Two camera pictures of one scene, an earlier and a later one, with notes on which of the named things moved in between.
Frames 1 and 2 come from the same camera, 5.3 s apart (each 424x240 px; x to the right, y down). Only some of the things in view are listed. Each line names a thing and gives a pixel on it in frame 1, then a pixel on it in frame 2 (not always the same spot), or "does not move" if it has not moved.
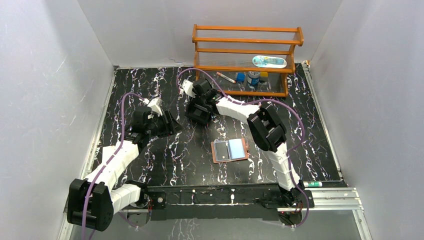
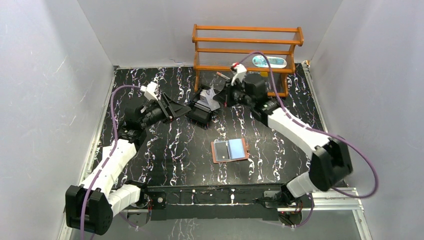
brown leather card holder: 233,149 does not move
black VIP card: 222,151 does not move
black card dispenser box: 197,112 does not move
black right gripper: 198,97 to 222,96
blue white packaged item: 268,61 does not move
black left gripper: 166,122 to 166,107
